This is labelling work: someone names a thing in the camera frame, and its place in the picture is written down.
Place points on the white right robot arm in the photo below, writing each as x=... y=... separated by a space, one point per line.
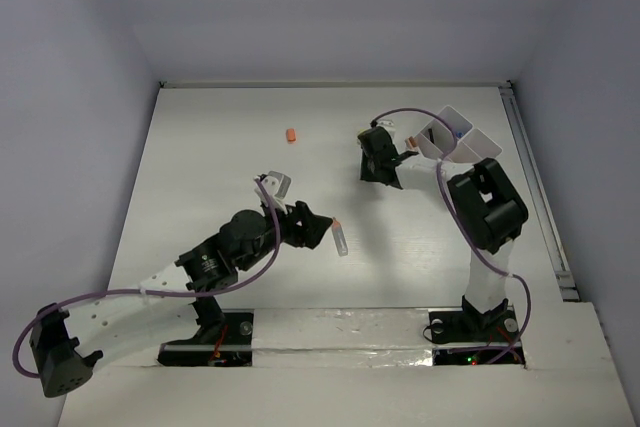
x=482 y=201

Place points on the grey orange-tip marker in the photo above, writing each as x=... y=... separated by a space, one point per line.
x=339 y=238

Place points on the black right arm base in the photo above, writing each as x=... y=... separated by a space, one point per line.
x=465 y=337

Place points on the white divided organizer tray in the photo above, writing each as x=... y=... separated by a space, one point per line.
x=473 y=147

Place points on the aluminium rail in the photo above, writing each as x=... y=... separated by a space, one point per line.
x=564 y=277

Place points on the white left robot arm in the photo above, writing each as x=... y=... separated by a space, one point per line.
x=176 y=305

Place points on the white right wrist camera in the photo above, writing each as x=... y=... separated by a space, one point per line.
x=384 y=123

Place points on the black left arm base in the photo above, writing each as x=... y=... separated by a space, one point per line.
x=222 y=339

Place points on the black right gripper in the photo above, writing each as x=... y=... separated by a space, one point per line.
x=366 y=173

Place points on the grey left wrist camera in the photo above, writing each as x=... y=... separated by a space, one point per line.
x=272 y=188

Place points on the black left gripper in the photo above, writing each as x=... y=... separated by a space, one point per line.
x=301 y=223

